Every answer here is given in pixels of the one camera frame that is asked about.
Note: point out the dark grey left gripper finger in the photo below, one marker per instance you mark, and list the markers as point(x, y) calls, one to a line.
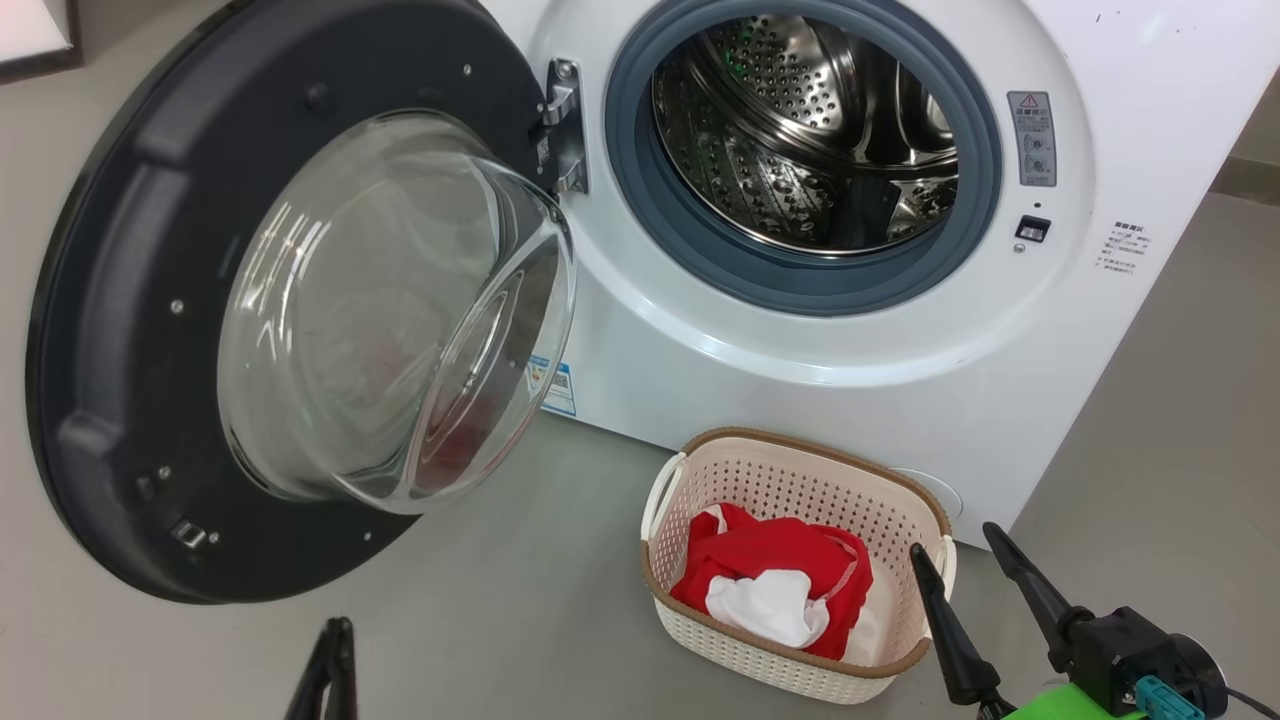
point(315, 690)
point(348, 680)

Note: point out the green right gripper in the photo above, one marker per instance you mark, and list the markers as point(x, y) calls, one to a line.
point(1060, 705)

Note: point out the red garment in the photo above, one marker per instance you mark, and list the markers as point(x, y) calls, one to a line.
point(780, 545)

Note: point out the white cloth garment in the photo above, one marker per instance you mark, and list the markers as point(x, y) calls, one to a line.
point(765, 605)

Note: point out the black round glass washer door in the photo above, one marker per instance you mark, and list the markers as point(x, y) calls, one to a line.
point(130, 330)

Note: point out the cream perforated laundry basket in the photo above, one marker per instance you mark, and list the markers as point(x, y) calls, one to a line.
point(790, 470)

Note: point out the white front-load washing machine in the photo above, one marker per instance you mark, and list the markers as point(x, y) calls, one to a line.
point(800, 360)

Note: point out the black door latch socket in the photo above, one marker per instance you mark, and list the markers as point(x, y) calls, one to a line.
point(1032, 229)

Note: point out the grey rubber door gasket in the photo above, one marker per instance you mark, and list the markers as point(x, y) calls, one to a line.
point(640, 200)

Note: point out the metal door hinge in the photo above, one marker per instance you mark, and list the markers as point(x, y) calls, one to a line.
point(562, 120)

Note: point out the round white filter cover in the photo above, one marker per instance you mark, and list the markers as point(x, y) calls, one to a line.
point(935, 490)

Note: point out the blue energy label sticker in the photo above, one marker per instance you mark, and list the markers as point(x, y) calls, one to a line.
point(555, 385)

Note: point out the grey warning label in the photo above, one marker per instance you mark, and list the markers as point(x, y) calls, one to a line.
point(1032, 140)

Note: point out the stainless steel washer drum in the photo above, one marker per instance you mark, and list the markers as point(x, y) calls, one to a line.
point(780, 160)

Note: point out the black right wrist camera unit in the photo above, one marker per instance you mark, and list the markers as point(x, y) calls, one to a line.
point(1130, 645)

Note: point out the teal right camera connector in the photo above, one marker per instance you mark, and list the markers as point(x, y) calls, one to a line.
point(1162, 698)

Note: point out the grey wall baseboard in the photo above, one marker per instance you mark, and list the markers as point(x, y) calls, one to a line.
point(1245, 180)

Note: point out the white panel with dark frame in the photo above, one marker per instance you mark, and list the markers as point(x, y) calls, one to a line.
point(30, 30)

